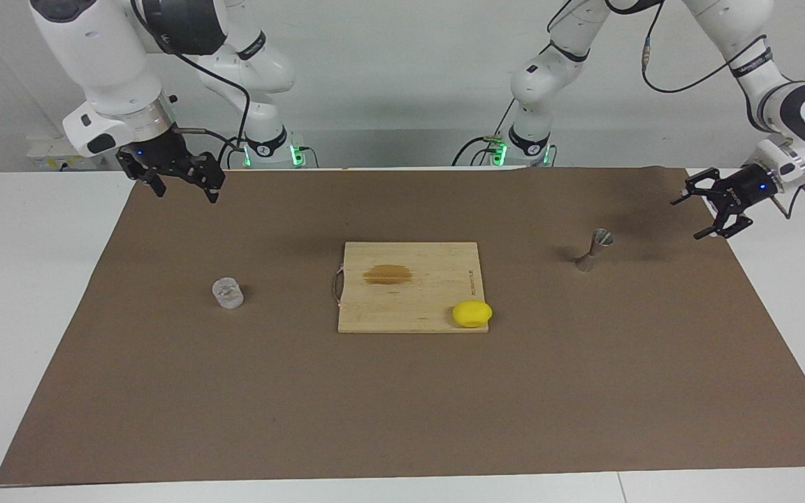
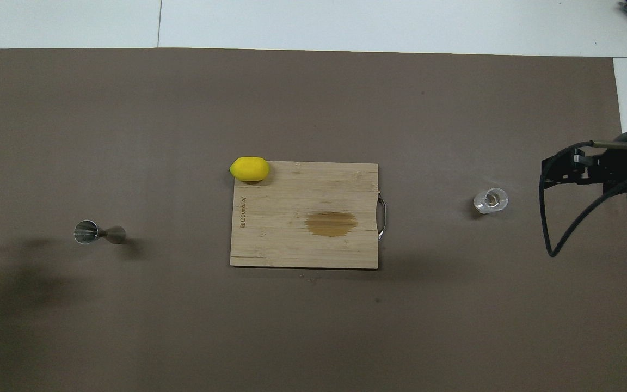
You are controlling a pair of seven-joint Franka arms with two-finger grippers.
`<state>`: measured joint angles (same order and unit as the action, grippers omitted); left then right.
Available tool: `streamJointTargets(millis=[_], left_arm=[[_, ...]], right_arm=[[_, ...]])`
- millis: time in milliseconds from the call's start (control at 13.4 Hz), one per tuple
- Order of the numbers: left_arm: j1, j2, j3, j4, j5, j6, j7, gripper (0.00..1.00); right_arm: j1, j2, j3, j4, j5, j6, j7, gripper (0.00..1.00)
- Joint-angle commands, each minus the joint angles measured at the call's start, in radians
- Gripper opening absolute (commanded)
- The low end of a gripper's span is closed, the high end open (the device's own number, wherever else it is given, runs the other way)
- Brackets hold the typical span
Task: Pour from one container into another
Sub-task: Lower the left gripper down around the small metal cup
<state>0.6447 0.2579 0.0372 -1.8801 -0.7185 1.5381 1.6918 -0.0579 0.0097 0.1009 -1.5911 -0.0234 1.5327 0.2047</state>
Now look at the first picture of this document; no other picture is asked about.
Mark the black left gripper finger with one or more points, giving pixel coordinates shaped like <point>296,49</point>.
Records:
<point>722,185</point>
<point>731,216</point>

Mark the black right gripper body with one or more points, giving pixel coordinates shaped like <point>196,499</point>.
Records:
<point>158,154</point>

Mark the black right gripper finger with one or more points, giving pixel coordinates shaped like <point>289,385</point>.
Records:
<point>210,175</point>
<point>142,173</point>

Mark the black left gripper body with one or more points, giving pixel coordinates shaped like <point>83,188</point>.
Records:
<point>755,187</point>

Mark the small clear glass cup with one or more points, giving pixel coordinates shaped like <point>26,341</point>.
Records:
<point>228,293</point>

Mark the steel double jigger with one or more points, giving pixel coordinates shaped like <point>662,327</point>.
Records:
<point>595,248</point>

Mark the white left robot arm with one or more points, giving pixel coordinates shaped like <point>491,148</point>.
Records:
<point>542,77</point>

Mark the white power strip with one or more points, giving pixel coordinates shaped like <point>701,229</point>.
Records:
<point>60,150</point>

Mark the wooden cutting board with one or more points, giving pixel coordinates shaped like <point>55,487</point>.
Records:
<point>430,279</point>

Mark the yellow lemon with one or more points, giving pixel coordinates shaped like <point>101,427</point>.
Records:
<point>472,314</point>

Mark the brown table mat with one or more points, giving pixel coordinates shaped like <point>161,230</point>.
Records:
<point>402,405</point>

